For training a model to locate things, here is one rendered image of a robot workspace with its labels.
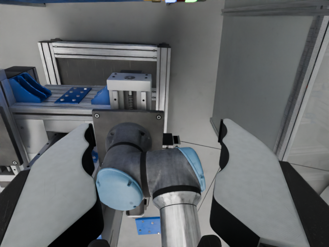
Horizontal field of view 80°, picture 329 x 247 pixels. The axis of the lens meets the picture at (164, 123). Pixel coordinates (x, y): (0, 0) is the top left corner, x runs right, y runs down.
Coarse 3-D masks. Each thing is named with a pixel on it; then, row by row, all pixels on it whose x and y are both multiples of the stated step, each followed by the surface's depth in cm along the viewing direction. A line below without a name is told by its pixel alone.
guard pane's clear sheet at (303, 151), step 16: (320, 48) 57; (320, 64) 57; (320, 80) 57; (304, 96) 64; (320, 96) 57; (304, 112) 64; (320, 112) 58; (304, 128) 64; (320, 128) 58; (288, 144) 72; (304, 144) 64; (320, 144) 58; (288, 160) 73; (304, 160) 65; (320, 160) 58; (304, 176) 65; (320, 176) 58; (320, 192) 58
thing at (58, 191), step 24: (72, 144) 10; (48, 168) 8; (72, 168) 8; (24, 192) 7; (48, 192) 7; (72, 192) 7; (96, 192) 7; (24, 216) 6; (48, 216) 6; (72, 216) 6; (96, 216) 7; (24, 240) 6; (48, 240) 6; (72, 240) 6
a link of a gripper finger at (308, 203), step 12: (288, 168) 8; (288, 180) 7; (300, 180) 7; (300, 192) 7; (312, 192) 7; (300, 204) 6; (312, 204) 6; (324, 204) 6; (300, 216) 6; (312, 216) 6; (324, 216) 6; (312, 228) 6; (324, 228) 6; (312, 240) 5; (324, 240) 5
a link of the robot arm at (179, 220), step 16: (160, 160) 47; (176, 160) 47; (192, 160) 46; (160, 176) 46; (176, 176) 44; (192, 176) 46; (160, 192) 44; (176, 192) 42; (192, 192) 43; (160, 208) 44; (176, 208) 42; (192, 208) 43; (176, 224) 40; (192, 224) 40; (176, 240) 38; (192, 240) 38
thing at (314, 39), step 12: (312, 0) 57; (324, 0) 53; (240, 12) 107; (252, 12) 94; (264, 12) 83; (276, 12) 75; (288, 12) 68; (300, 12) 62; (312, 12) 57; (324, 12) 53; (312, 24) 57; (324, 24) 54; (312, 36) 58; (312, 48) 58; (312, 60) 59; (300, 72) 63; (300, 84) 63; (300, 96) 64; (288, 108) 69; (288, 120) 69; (216, 132) 160; (288, 132) 71; (276, 144) 77
